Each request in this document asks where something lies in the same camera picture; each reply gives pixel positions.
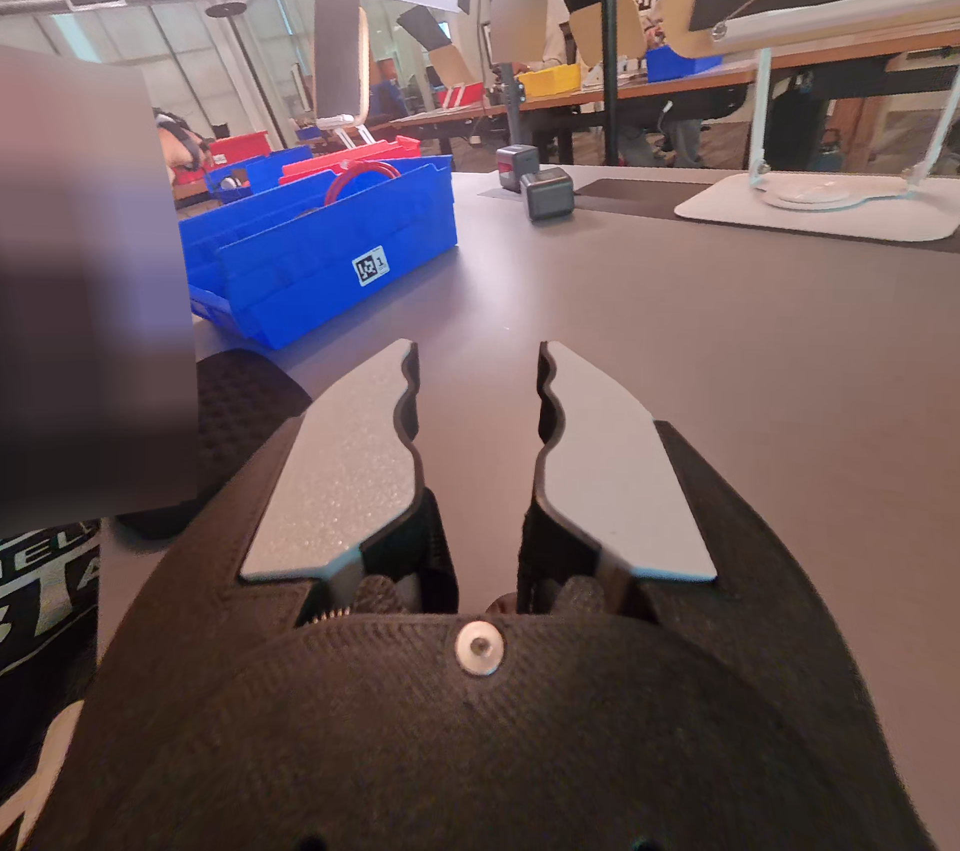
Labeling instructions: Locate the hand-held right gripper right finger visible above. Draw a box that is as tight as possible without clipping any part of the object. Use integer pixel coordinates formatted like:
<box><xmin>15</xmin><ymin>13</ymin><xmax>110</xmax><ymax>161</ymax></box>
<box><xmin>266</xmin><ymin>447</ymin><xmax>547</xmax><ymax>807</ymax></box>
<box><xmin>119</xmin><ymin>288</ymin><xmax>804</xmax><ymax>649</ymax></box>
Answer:
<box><xmin>532</xmin><ymin>339</ymin><xmax>720</xmax><ymax>608</ymax></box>

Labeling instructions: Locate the black table mat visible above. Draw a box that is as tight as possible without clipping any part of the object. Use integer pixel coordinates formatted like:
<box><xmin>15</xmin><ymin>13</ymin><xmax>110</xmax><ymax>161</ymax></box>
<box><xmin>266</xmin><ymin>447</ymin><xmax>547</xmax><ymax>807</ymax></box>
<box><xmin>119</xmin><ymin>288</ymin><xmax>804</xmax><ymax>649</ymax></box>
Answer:
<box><xmin>478</xmin><ymin>174</ymin><xmax>723</xmax><ymax>216</ymax></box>

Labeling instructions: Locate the black stand pole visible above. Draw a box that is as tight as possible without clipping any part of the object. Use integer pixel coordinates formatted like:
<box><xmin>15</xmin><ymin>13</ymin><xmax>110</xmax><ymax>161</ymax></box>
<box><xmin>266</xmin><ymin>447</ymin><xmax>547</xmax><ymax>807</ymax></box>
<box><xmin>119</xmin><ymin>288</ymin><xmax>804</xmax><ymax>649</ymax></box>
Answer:
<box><xmin>594</xmin><ymin>0</ymin><xmax>622</xmax><ymax>167</ymax></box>

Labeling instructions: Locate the small blue plastic bin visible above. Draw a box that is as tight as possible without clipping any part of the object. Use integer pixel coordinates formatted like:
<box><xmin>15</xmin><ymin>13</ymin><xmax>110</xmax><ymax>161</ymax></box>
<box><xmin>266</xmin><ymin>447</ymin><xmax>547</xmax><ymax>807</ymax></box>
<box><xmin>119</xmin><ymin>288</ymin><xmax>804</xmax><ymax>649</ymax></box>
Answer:
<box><xmin>201</xmin><ymin>144</ymin><xmax>315</xmax><ymax>201</ymax></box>
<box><xmin>643</xmin><ymin>43</ymin><xmax>726</xmax><ymax>85</ymax></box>

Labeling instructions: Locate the red ring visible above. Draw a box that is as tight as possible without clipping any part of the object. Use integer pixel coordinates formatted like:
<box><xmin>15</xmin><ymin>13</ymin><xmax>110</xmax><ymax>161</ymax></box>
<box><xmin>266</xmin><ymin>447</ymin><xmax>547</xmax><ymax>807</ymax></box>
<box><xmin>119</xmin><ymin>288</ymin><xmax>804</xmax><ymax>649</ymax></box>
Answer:
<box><xmin>322</xmin><ymin>159</ymin><xmax>404</xmax><ymax>209</ymax></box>

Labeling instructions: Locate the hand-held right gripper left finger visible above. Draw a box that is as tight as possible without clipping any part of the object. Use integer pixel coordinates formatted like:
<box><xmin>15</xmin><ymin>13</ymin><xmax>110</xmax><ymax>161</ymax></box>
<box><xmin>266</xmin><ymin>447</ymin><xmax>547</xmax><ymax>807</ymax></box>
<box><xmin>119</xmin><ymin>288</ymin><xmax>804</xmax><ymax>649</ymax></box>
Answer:
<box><xmin>238</xmin><ymin>338</ymin><xmax>427</xmax><ymax>608</ymax></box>

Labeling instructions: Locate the small dark grey box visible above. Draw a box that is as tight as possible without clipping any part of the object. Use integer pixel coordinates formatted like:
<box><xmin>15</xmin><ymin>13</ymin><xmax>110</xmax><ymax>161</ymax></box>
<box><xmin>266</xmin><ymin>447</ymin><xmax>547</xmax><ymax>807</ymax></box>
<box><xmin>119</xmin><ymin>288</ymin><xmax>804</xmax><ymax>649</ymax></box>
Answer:
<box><xmin>519</xmin><ymin>165</ymin><xmax>579</xmax><ymax>223</ymax></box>

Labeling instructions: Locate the red plastic bin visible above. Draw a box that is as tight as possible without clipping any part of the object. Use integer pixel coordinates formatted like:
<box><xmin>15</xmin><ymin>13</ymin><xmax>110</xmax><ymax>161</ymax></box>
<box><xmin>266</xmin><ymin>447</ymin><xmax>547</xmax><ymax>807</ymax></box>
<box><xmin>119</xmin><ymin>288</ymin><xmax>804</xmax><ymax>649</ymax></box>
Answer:
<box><xmin>208</xmin><ymin>131</ymin><xmax>271</xmax><ymax>168</ymax></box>
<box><xmin>279</xmin><ymin>134</ymin><xmax>423</xmax><ymax>186</ymax></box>

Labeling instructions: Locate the yellow plastic bin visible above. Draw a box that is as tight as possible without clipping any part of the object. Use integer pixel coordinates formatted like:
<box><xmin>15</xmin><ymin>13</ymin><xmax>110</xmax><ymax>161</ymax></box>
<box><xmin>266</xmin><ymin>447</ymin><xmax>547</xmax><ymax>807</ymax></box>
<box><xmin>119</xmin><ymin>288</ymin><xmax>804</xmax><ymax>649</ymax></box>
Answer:
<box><xmin>516</xmin><ymin>63</ymin><xmax>584</xmax><ymax>100</ymax></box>

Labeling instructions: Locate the small grey box red stripe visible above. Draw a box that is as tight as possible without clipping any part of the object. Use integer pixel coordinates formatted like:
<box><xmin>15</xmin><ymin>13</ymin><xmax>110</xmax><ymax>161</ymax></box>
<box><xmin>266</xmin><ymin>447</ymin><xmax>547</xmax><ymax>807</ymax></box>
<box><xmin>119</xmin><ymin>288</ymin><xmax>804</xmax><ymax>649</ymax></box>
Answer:
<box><xmin>495</xmin><ymin>143</ymin><xmax>543</xmax><ymax>194</ymax></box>

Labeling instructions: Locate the grey stand post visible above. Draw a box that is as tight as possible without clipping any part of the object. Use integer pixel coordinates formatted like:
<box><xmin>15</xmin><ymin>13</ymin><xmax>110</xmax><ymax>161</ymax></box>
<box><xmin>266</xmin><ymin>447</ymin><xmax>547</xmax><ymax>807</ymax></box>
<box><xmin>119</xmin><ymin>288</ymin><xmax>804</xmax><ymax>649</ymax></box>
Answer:
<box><xmin>491</xmin><ymin>59</ymin><xmax>528</xmax><ymax>149</ymax></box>

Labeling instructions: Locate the long wooden workbench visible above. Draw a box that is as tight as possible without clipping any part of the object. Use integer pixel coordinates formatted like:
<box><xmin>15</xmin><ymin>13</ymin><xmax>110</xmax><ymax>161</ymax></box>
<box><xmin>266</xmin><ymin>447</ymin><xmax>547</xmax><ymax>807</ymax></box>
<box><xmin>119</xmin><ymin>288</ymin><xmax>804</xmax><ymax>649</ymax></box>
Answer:
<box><xmin>371</xmin><ymin>44</ymin><xmax>960</xmax><ymax>170</ymax></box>

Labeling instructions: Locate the blue bin with tag sticker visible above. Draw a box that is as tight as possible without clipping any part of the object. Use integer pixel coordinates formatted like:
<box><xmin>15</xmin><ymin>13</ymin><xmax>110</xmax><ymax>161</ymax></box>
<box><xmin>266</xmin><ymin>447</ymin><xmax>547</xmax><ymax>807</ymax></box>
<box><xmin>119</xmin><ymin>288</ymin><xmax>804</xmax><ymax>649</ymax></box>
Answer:
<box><xmin>178</xmin><ymin>153</ymin><xmax>460</xmax><ymax>351</ymax></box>

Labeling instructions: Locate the black floor lamp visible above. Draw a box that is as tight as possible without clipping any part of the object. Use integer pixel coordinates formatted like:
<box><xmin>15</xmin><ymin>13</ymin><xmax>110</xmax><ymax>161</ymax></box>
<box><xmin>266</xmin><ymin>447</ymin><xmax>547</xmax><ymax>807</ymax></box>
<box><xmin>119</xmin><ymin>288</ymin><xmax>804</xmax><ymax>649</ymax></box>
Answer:
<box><xmin>204</xmin><ymin>0</ymin><xmax>290</xmax><ymax>149</ymax></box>

